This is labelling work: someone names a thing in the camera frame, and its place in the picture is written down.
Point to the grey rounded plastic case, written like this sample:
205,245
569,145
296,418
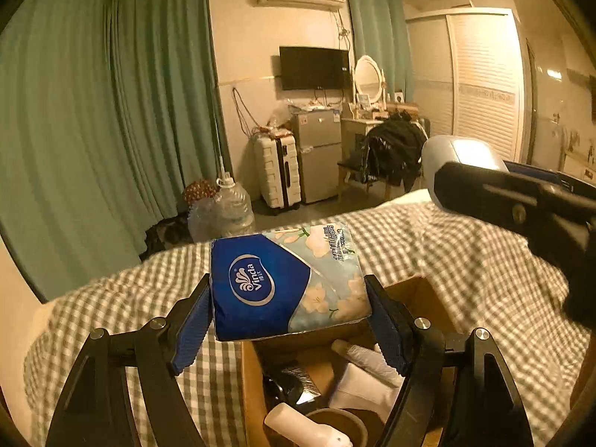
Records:
461,151

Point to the white plastic bottle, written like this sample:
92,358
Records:
298,428

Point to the wooden chair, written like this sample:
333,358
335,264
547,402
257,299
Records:
347,167

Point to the white oval mirror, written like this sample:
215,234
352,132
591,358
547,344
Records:
368,74

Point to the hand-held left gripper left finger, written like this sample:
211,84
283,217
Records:
193,321

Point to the beige tape roll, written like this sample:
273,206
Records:
359,428

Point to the green curtain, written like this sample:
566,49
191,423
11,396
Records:
163,102
379,23
56,125

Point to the blue tissue packet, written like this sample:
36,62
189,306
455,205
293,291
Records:
260,288

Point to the dark floor bag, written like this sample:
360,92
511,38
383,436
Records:
165,237

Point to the black wall television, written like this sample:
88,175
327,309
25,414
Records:
314,67

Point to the white suitcase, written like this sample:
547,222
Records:
272,172

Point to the brown patterned bag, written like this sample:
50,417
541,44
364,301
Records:
198,191

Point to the white sock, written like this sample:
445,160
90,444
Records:
363,391

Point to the brown cardboard box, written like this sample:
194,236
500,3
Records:
254,405

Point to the checkered blanket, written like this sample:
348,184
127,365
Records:
465,260

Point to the wooden dressing table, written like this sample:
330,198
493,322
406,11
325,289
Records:
354,130

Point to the black jacket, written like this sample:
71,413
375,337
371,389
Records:
396,149

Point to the grey small fridge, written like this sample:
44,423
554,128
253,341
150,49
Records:
319,158

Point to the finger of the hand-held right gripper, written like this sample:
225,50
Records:
535,174
493,200

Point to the white slatted wardrobe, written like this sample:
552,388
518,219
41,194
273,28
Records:
479,79

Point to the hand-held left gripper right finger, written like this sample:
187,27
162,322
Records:
389,330

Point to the white picture frame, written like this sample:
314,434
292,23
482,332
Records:
363,100

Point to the crushed clear plastic jug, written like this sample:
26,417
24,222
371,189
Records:
207,221

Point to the clear plastic bag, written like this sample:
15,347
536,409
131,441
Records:
279,125

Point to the clear water jug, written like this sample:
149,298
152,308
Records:
235,207

